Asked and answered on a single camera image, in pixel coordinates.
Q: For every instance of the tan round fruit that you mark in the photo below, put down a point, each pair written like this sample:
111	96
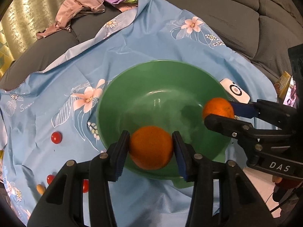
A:
41	189

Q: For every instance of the blue floral cloth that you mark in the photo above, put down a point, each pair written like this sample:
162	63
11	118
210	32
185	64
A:
65	96

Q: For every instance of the green plastic bowl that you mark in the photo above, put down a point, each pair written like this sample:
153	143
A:
166	94

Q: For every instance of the grey sofa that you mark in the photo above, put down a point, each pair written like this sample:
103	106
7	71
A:
261	30

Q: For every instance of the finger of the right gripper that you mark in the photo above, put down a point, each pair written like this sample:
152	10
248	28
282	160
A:
244	131
281	116

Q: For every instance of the orange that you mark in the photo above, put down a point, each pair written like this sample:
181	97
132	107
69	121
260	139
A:
151	148
218	106

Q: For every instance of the person's right hand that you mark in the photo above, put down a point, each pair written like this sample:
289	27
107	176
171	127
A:
276	179

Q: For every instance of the black camera box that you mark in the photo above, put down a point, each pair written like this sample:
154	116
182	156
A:
296	55

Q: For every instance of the white remote device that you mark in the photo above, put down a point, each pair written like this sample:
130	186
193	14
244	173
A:
236	93

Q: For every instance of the gold curtain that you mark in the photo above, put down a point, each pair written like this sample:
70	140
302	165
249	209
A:
19	25

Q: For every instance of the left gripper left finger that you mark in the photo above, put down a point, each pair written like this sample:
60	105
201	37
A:
62	202

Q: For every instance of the pink clothes pile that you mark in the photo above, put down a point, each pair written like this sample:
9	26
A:
71	9

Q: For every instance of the cherry tomato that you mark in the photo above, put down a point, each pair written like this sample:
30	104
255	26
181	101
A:
50	178
85	188
56	137

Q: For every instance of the yellow snack packet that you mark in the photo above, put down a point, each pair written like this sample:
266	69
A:
281	86

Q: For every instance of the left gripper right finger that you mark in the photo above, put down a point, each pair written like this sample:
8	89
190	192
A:
222	194

